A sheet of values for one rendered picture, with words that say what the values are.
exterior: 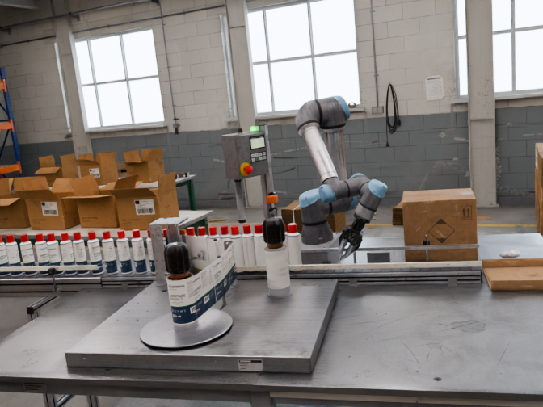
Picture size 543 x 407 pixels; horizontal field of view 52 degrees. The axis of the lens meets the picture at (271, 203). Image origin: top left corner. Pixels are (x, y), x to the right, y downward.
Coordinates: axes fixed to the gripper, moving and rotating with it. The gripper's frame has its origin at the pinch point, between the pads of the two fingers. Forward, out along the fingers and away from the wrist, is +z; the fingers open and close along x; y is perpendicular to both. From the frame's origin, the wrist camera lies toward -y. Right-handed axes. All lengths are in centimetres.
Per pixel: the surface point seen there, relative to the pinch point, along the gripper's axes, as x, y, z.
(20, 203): -236, -147, 131
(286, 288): -13.9, 31.2, 10.5
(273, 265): -21.9, 32.7, 4.0
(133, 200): -141, -124, 74
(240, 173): -53, 1, -13
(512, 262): 63, -12, -27
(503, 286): 57, 13, -23
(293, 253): -18.4, 3.6, 7.3
